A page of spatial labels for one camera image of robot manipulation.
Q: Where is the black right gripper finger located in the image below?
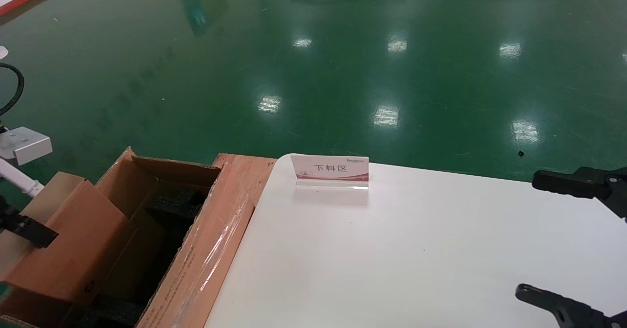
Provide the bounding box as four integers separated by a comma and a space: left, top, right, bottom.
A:
532, 167, 627, 219
515, 284, 627, 328

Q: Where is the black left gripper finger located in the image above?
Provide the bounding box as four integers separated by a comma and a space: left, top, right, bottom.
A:
0, 211, 59, 249

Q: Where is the small cardboard box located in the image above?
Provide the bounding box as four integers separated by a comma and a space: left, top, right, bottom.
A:
0, 171, 131, 302

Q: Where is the large cardboard box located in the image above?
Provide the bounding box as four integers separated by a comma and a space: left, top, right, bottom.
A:
0, 147, 278, 328

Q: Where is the white pipe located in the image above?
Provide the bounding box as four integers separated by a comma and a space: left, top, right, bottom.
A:
0, 159, 45, 198

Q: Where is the black foam insert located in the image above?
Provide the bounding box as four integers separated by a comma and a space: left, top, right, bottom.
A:
73, 186, 209, 328

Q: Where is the acrylic sign with red stripe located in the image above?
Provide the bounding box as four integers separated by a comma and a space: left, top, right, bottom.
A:
290, 154, 370, 190

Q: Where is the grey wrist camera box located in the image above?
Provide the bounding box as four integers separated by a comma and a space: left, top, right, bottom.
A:
0, 126, 53, 167

